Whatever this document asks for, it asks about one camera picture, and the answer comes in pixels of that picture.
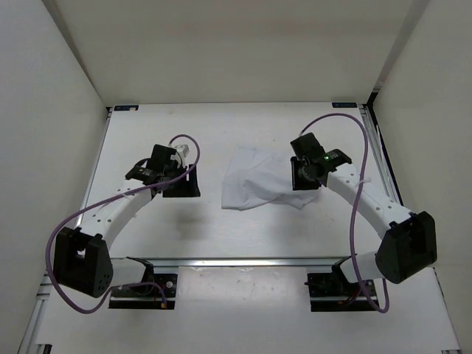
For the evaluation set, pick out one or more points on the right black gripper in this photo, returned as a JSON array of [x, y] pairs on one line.
[[297, 184]]

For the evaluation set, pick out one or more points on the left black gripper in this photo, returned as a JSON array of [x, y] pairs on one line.
[[187, 189]]

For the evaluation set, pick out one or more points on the white skirt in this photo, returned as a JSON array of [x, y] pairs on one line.
[[256, 177]]

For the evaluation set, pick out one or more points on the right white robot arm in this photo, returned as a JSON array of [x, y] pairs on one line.
[[408, 239]]

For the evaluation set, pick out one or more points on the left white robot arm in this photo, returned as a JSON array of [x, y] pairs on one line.
[[79, 258]]

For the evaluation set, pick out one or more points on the right blue label sticker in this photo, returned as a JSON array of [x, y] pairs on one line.
[[344, 105]]

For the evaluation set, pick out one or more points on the blue label sticker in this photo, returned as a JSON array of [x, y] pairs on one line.
[[126, 107], [344, 105]]

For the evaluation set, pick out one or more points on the left blue label sticker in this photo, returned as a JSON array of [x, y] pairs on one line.
[[126, 107]]

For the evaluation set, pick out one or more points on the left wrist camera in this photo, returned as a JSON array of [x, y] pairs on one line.
[[167, 153]]

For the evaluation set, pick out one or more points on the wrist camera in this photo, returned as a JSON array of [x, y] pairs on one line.
[[167, 153], [307, 147]]

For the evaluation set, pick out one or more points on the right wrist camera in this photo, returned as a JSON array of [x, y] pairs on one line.
[[307, 147]]

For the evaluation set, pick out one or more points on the aluminium frame rail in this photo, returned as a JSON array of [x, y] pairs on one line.
[[379, 153]]

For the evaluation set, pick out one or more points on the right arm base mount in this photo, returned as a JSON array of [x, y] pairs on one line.
[[330, 292]]

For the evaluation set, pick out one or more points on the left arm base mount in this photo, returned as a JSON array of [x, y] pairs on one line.
[[156, 290]]

